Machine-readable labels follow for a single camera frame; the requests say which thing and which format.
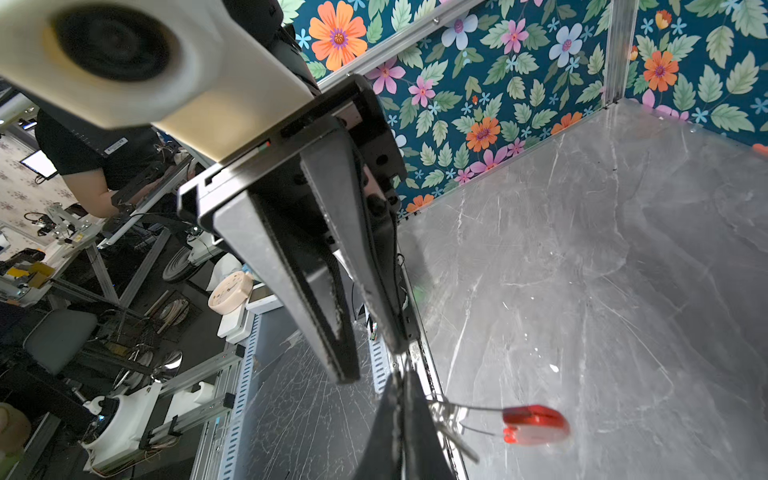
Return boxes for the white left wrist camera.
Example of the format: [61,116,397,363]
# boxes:
[1,1,319,162]

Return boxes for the white perforated cable tray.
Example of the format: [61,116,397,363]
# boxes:
[208,313,260,479]

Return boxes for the beige round alarm clock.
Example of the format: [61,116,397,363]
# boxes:
[208,271,254,315]

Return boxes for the person in black shirt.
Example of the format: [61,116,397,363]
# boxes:
[35,109,162,218]

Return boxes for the aluminium frame corner post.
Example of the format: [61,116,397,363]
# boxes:
[603,0,639,106]

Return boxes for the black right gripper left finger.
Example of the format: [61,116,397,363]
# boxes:
[353,373,404,480]

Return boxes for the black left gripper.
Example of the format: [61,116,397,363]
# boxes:
[177,75,411,384]

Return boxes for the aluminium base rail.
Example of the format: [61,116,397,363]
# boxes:
[365,263,469,480]

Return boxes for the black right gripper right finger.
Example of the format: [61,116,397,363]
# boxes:
[402,371,454,480]

